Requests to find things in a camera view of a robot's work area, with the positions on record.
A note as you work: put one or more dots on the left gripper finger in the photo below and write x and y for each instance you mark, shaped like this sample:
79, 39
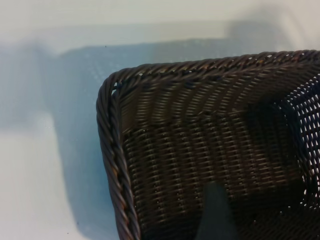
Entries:
216, 217

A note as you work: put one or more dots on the dark brown woven basket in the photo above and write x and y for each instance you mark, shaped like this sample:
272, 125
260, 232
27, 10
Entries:
225, 125

